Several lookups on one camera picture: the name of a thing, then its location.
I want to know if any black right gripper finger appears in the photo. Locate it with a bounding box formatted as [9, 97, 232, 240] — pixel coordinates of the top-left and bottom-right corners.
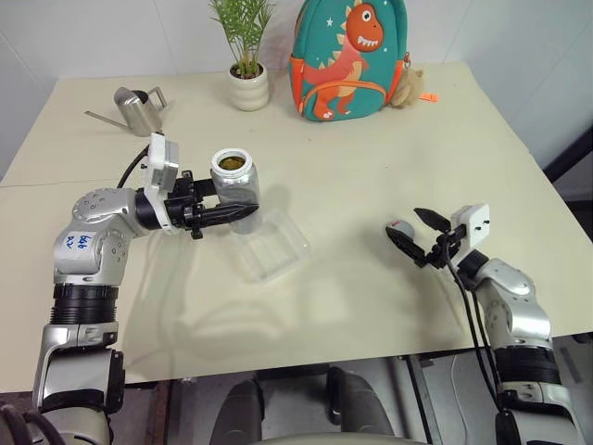
[412, 207, 452, 232]
[385, 225, 427, 266]

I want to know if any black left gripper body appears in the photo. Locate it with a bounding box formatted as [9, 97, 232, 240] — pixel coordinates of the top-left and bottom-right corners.
[163, 170, 208, 241]

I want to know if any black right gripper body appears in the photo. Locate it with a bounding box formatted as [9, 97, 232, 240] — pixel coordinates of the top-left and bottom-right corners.
[415, 223, 467, 271]

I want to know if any silver jar lid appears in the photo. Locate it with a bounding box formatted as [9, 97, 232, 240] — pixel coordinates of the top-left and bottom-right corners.
[386, 219, 416, 239]

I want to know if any silver jar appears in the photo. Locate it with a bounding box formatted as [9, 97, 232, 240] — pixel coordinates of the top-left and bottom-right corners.
[209, 147, 261, 235]

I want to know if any clear plastic box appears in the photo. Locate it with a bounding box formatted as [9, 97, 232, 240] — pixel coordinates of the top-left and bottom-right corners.
[230, 207, 312, 285]

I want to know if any steel watering can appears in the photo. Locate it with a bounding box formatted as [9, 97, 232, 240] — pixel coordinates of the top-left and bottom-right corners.
[83, 85, 170, 137]

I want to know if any white ribbed plant pot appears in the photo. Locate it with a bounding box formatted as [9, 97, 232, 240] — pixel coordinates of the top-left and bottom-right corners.
[227, 60, 271, 112]

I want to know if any green leafy plant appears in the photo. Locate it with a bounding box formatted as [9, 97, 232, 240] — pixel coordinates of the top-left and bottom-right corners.
[208, 0, 277, 78]

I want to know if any dark rounded shape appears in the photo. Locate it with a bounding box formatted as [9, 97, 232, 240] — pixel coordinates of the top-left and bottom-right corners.
[214, 377, 265, 445]
[326, 365, 399, 439]

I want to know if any teal dinosaur backpack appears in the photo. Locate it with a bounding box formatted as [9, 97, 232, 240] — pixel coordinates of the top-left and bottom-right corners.
[287, 0, 411, 123]

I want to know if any pale rounded robot body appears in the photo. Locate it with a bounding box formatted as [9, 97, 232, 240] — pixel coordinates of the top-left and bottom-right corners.
[261, 430, 402, 445]

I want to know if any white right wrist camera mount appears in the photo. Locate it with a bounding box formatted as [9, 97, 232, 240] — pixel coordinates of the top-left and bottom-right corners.
[449, 201, 492, 255]

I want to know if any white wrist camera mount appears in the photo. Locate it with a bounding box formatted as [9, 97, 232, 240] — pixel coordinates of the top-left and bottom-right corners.
[140, 132, 181, 233]
[449, 201, 492, 255]

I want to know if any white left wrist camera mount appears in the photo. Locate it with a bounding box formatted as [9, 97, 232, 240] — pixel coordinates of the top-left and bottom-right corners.
[140, 132, 181, 233]

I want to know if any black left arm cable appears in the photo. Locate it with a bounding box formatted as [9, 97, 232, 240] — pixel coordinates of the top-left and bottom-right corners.
[115, 147, 152, 189]

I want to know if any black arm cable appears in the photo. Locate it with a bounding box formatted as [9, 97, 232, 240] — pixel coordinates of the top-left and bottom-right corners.
[115, 147, 152, 189]
[442, 234, 511, 445]

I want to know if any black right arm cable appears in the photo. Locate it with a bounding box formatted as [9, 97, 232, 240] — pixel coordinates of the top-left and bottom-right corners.
[442, 234, 511, 445]

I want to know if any thin white cable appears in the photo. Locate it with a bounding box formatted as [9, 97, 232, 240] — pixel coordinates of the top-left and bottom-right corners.
[448, 354, 487, 388]

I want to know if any beige plush keychain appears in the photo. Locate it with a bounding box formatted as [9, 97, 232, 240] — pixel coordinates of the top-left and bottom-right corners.
[390, 68, 428, 110]

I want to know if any metal table frame bar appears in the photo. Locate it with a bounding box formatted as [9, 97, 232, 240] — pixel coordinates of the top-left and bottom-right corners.
[397, 354, 446, 445]

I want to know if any black furniture frame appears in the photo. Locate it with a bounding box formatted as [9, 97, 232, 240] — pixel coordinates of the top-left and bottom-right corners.
[542, 108, 593, 196]

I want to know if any dark cable bundle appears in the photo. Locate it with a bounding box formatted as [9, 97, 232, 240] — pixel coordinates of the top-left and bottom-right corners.
[0, 402, 70, 445]

